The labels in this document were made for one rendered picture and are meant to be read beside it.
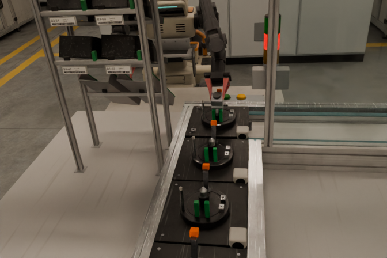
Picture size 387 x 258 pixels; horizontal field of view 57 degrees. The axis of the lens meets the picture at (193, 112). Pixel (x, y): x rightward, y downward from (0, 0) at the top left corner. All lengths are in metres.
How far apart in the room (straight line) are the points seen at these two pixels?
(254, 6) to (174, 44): 2.41
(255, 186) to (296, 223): 0.16
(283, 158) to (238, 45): 3.23
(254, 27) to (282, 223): 3.44
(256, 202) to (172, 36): 1.23
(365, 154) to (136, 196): 0.81
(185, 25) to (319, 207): 1.22
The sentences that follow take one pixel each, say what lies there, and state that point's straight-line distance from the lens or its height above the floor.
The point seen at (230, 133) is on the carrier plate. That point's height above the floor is 0.97.
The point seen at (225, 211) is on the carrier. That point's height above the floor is 0.99.
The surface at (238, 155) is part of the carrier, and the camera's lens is 1.25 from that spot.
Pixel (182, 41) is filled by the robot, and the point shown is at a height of 1.09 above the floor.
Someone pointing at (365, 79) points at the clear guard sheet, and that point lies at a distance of 1.25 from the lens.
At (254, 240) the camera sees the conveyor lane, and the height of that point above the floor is 0.96.
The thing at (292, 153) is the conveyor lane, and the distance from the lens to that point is 1.34.
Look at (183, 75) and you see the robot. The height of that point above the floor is 0.87.
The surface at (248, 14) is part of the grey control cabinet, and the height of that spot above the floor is 0.63.
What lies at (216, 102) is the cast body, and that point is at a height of 1.08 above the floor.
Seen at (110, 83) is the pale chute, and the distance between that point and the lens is 1.36.
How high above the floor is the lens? 1.70
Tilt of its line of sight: 29 degrees down
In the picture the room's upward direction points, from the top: 4 degrees counter-clockwise
